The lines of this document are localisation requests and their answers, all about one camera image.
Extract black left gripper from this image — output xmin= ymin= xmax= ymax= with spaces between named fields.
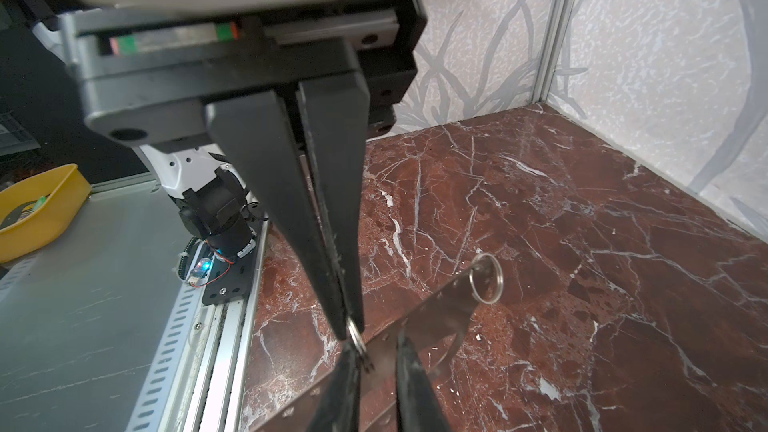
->
xmin=59 ymin=0 xmax=428 ymax=341

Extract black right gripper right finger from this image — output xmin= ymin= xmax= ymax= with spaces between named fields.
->
xmin=395 ymin=332 xmax=451 ymax=432

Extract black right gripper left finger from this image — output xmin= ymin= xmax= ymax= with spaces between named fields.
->
xmin=306 ymin=350 xmax=362 ymax=432

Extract silver keyring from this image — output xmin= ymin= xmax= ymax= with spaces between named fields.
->
xmin=468 ymin=253 xmax=504 ymax=305
xmin=346 ymin=317 xmax=374 ymax=373

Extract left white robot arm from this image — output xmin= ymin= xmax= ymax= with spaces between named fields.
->
xmin=1 ymin=0 xmax=428 ymax=340

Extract yellow plastic tray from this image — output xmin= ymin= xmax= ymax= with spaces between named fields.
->
xmin=1 ymin=163 xmax=92 ymax=263

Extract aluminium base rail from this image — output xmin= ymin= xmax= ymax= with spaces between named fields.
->
xmin=126 ymin=220 xmax=269 ymax=431

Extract aluminium frame post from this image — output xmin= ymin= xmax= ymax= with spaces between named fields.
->
xmin=531 ymin=0 xmax=575 ymax=103

